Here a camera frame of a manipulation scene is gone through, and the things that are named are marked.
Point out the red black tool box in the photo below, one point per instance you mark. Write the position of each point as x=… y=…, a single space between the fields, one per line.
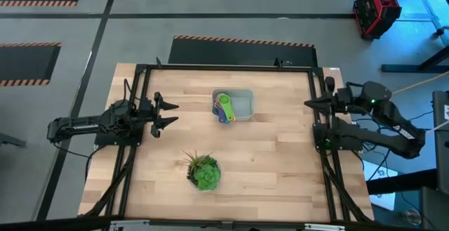
x=377 y=10

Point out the grey box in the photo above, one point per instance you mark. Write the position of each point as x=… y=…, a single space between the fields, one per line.
x=435 y=210

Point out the grey plastic basket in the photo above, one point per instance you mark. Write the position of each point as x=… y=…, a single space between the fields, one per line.
x=243 y=106

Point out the white floor sheet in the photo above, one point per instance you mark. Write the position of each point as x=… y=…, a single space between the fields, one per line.
x=379 y=173

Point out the green measuring cup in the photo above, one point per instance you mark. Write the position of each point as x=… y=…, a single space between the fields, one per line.
x=224 y=99

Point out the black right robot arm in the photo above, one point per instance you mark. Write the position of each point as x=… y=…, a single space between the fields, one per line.
x=396 y=129

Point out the white geometric concrete planter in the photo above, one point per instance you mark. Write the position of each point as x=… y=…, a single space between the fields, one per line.
x=189 y=178

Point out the black desk leg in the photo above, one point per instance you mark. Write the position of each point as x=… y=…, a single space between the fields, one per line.
x=403 y=68

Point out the silver bracket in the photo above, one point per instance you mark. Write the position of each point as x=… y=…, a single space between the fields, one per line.
x=324 y=227
x=129 y=225

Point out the black floor beam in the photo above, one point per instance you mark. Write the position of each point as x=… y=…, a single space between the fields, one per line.
x=400 y=183

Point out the grey furniture foot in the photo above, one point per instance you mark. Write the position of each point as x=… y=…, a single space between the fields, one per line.
x=10 y=140

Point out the round metal object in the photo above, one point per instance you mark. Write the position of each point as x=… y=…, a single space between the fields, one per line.
x=412 y=217

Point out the black aluminium table frame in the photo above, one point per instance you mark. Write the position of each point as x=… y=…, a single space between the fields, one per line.
x=210 y=68

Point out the black bottom rail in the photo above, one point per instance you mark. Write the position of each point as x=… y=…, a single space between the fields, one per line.
x=52 y=224

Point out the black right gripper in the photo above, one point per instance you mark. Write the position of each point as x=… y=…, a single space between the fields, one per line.
x=345 y=99

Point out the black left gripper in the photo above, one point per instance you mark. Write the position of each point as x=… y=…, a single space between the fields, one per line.
x=149 y=113

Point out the green succulent plant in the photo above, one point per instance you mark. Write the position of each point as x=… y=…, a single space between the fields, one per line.
x=205 y=175

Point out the dark grey cabinet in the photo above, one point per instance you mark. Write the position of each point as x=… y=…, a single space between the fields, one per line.
x=441 y=146

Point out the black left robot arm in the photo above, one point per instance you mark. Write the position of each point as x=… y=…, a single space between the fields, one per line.
x=80 y=127

